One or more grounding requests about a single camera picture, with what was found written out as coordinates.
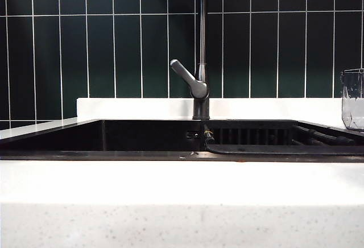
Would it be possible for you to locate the clear glass mug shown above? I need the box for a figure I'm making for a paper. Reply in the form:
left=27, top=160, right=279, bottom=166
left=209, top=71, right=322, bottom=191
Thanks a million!
left=340, top=68, right=364, bottom=132

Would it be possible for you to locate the dark metal gooseneck faucet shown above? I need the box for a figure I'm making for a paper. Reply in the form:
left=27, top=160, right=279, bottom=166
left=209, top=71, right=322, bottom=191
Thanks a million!
left=192, top=0, right=212, bottom=121

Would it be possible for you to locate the black kitchen sink basin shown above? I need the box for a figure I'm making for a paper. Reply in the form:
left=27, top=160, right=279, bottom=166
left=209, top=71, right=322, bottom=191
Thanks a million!
left=0, top=118, right=364, bottom=163

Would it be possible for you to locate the black roll-up drying rack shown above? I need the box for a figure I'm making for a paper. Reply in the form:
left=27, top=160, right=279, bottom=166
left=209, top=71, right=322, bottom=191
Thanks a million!
left=201, top=122, right=364, bottom=156

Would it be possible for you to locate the grey faucet lever handle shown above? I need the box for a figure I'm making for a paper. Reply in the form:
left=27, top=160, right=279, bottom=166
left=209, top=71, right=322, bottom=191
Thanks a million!
left=169, top=59, right=210, bottom=100

